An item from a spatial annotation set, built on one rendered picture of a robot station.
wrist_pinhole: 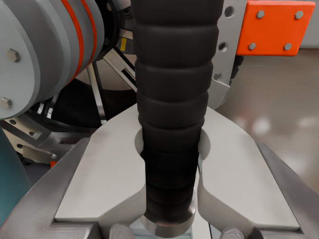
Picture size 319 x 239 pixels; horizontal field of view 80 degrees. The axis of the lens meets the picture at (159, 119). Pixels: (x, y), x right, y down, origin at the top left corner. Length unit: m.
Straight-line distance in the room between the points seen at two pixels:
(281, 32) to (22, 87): 0.32
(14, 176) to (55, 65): 0.24
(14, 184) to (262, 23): 0.45
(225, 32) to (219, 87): 0.08
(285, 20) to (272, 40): 0.03
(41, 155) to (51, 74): 0.29
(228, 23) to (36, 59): 0.24
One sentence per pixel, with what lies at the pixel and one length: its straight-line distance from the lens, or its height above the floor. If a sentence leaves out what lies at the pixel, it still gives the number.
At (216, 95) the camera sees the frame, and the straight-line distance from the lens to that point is 0.33.
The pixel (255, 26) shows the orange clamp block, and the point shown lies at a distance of 0.32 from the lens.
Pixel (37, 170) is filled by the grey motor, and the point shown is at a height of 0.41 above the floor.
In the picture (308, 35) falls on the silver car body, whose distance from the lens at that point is 0.84.
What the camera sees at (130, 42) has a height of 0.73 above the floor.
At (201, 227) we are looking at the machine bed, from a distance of 0.94.
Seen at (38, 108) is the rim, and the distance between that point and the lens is 0.55.
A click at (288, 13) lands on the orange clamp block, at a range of 0.34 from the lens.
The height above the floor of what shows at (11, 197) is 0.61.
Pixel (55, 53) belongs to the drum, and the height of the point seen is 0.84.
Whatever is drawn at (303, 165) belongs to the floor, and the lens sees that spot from 1.54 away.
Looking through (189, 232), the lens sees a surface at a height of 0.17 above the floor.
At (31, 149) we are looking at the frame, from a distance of 0.48.
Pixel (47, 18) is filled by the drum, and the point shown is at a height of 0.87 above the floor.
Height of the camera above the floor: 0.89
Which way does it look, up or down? 33 degrees down
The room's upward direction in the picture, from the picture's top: straight up
